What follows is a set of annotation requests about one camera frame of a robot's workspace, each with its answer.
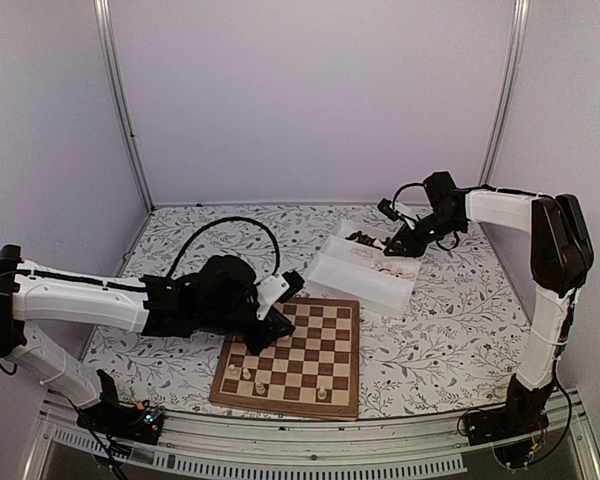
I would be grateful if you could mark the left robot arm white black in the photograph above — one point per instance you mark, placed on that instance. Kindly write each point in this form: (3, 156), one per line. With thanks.
(30, 293)

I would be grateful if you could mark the right aluminium frame post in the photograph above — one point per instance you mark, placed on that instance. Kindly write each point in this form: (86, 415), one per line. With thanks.
(514, 53)

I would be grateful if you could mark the white plastic divided tray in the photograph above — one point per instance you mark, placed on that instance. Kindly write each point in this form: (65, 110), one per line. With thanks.
(346, 276)

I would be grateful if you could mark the aluminium frame post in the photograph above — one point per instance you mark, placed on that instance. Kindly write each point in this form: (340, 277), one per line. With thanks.
(514, 53)
(106, 34)

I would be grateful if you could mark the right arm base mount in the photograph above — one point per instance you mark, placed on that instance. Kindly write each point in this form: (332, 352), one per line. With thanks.
(505, 425)

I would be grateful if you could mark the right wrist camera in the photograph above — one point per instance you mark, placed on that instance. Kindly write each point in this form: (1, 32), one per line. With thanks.
(388, 209)

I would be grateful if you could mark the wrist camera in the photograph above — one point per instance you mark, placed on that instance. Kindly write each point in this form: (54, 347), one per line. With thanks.
(388, 209)
(277, 288)

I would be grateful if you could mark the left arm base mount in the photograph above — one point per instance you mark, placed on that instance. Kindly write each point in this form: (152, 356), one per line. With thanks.
(142, 422)

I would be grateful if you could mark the light chess piece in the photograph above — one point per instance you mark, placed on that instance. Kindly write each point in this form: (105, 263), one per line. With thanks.
(322, 393)

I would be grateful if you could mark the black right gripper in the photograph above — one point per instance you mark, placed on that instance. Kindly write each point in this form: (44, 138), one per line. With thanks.
(410, 248)

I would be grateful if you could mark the pile of dark chess pieces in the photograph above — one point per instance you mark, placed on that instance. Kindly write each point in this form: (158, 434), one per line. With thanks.
(362, 238)

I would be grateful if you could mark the wooden chess board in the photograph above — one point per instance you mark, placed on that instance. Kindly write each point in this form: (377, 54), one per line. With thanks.
(323, 350)

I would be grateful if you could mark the front aluminium rail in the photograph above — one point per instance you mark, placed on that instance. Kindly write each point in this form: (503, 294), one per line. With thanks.
(196, 446)

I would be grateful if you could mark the left aluminium frame post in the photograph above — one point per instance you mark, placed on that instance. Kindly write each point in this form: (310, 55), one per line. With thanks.
(106, 34)

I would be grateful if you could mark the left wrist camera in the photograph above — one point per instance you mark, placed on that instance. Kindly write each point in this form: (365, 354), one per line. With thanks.
(277, 288)

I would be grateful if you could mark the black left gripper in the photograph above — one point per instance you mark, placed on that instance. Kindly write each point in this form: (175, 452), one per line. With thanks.
(277, 322)

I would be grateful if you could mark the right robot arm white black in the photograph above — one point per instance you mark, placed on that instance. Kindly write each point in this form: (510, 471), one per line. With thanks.
(561, 255)

